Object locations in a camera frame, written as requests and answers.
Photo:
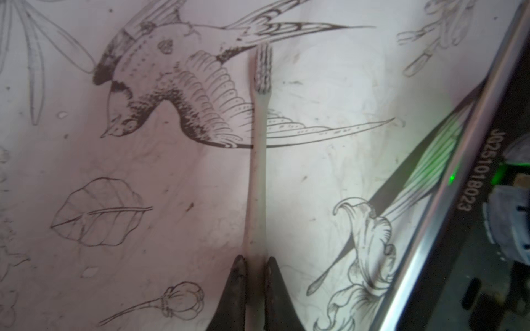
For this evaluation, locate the white toothbrush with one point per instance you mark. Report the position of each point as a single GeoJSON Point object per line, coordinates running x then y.
{"type": "Point", "coordinates": [255, 228]}

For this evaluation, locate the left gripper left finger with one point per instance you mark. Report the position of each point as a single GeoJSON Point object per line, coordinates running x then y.
{"type": "Point", "coordinates": [231, 311]}

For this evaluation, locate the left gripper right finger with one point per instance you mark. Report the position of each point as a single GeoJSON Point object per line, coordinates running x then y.
{"type": "Point", "coordinates": [280, 314]}

